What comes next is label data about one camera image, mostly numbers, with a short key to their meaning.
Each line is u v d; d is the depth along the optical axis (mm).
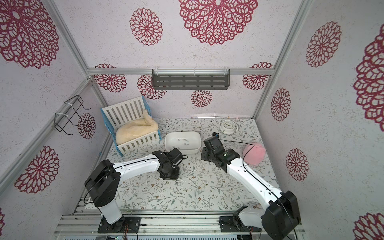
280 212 386
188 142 1064
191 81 947
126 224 730
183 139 1091
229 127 1099
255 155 906
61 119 728
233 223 671
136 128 1019
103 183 460
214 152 594
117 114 1056
